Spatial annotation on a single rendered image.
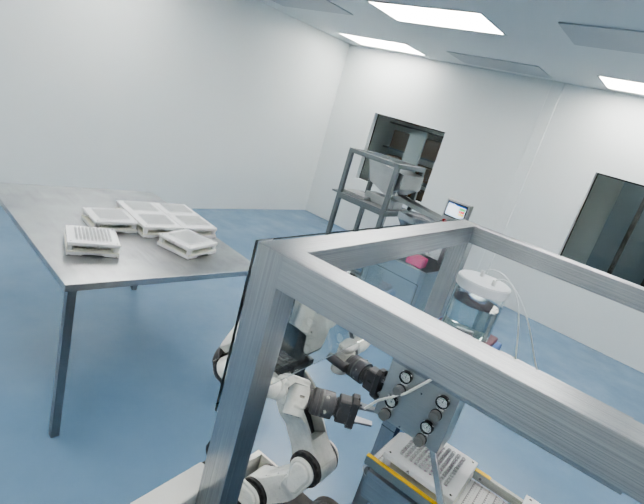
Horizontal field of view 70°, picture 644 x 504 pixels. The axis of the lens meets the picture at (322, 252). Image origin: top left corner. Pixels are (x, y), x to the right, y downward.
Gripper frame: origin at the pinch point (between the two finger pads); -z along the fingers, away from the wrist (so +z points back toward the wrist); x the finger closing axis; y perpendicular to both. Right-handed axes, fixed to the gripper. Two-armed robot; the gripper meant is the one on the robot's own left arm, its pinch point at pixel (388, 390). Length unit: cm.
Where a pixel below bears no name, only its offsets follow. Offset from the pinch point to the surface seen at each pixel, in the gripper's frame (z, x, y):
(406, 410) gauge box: -18.7, -12.8, 22.5
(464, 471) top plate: -34.5, 8.2, -0.8
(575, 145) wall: 116, -125, -492
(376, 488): -17.3, 19.9, 19.6
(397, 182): 216, -34, -293
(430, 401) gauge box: -24.1, -19.5, 21.7
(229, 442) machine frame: -17, -28, 89
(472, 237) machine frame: -6, -62, -8
